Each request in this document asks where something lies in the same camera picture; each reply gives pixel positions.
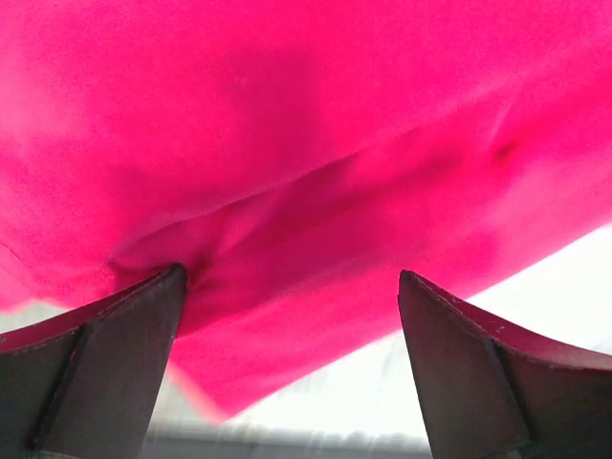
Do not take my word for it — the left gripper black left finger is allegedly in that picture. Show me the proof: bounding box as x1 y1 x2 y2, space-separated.
1 265 186 452

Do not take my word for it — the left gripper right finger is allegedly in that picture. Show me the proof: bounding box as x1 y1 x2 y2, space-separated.
398 271 611 459

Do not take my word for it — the magenta t shirt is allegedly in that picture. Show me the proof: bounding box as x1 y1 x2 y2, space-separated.
1 1 611 418

